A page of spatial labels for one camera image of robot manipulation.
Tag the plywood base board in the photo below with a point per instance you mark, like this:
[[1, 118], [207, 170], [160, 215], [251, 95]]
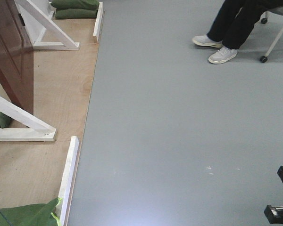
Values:
[[31, 172]]

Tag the upper green sandbag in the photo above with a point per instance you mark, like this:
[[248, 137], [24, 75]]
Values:
[[76, 4]]

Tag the white edge rail far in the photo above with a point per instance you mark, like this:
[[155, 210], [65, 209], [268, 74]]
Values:
[[98, 22]]

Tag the white edge rail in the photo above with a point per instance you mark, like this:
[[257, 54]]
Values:
[[66, 185], [98, 22]]

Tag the white edge rail near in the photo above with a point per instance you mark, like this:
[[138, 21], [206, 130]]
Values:
[[66, 185]]

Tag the green sandbag near corner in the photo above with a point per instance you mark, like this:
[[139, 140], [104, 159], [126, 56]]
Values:
[[41, 214]]

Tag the brown wooden door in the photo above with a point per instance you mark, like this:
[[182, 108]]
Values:
[[16, 57]]

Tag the seated person black trousers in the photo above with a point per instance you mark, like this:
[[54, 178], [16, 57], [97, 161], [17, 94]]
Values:
[[236, 19]]

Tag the white sneaker right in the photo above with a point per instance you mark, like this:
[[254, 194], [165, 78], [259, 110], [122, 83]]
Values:
[[223, 55]]

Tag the white wooden door frame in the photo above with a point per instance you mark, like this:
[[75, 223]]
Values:
[[36, 129]]

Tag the white sneaker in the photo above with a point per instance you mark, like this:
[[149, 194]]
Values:
[[205, 41], [223, 55]]

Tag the lower green sandbag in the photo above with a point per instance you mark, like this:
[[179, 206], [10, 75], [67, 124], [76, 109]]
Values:
[[75, 13]]

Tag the white sneaker left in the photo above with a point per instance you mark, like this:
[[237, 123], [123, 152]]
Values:
[[205, 41]]

